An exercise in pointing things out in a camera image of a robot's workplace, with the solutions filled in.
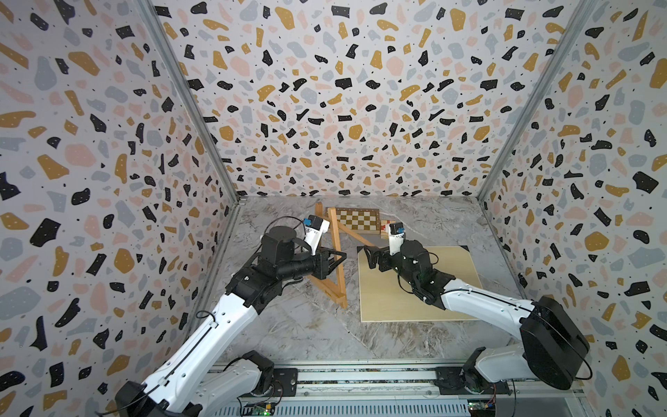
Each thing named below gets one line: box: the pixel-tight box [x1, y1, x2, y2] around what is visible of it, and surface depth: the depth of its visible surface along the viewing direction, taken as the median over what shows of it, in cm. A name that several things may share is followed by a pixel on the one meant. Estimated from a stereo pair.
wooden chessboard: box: [325, 206, 382, 234], surface depth 113 cm
